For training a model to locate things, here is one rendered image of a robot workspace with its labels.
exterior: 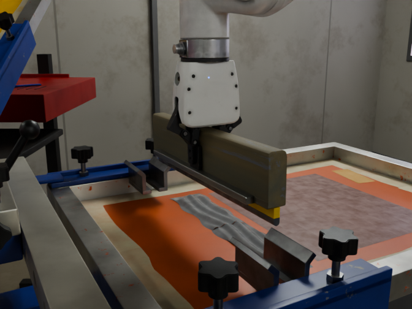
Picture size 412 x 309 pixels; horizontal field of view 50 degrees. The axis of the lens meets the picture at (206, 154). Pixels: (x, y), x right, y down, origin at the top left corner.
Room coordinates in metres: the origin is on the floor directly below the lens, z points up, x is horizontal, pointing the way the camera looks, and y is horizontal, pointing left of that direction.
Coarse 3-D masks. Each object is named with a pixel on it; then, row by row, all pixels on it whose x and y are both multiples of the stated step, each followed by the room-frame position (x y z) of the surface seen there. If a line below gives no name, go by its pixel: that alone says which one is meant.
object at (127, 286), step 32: (288, 160) 1.11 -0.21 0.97; (320, 160) 1.16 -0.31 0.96; (352, 160) 1.13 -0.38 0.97; (384, 160) 1.04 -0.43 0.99; (64, 192) 0.81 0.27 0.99; (96, 192) 0.87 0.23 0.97; (128, 192) 0.91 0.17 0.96; (64, 224) 0.71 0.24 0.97; (96, 224) 0.66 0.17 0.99; (96, 256) 0.55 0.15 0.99; (128, 288) 0.47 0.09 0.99
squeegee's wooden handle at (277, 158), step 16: (160, 128) 0.83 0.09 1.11; (208, 128) 0.70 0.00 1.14; (160, 144) 0.83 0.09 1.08; (176, 144) 0.77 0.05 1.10; (208, 144) 0.66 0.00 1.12; (224, 144) 0.62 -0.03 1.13; (240, 144) 0.59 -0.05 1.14; (256, 144) 0.58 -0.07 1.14; (208, 160) 0.66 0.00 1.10; (224, 160) 0.62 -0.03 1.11; (240, 160) 0.59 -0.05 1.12; (256, 160) 0.55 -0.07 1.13; (272, 160) 0.53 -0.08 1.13; (224, 176) 0.62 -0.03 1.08; (240, 176) 0.59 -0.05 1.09; (256, 176) 0.55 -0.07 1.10; (272, 176) 0.53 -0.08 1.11; (256, 192) 0.55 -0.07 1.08; (272, 192) 0.53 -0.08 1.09
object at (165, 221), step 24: (336, 168) 1.09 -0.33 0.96; (192, 192) 0.91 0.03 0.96; (288, 192) 0.91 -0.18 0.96; (312, 192) 0.91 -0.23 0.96; (336, 192) 0.91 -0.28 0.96; (360, 192) 0.91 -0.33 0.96; (120, 216) 0.78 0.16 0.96; (144, 216) 0.78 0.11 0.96; (168, 216) 0.78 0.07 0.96; (192, 216) 0.78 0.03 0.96; (240, 216) 0.78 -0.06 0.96; (144, 240) 0.67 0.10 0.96; (168, 240) 0.67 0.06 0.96
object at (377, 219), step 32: (384, 192) 0.91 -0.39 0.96; (256, 224) 0.74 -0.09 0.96; (288, 224) 0.74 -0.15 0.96; (320, 224) 0.74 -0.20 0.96; (352, 224) 0.74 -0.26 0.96; (384, 224) 0.74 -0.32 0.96; (160, 256) 0.62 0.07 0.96; (192, 256) 0.62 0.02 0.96; (224, 256) 0.62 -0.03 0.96; (320, 256) 0.62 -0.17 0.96; (352, 256) 0.62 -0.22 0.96; (192, 288) 0.53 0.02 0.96
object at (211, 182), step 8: (160, 152) 0.81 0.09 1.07; (168, 160) 0.77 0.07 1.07; (176, 160) 0.75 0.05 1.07; (184, 168) 0.71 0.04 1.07; (192, 168) 0.70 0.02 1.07; (200, 176) 0.66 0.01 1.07; (208, 176) 0.65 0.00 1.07; (208, 184) 0.64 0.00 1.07; (216, 184) 0.62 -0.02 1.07; (224, 184) 0.61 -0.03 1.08; (224, 192) 0.60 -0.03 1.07; (232, 192) 0.58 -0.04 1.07; (240, 192) 0.57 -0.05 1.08; (240, 200) 0.56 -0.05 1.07; (248, 200) 0.55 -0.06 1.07
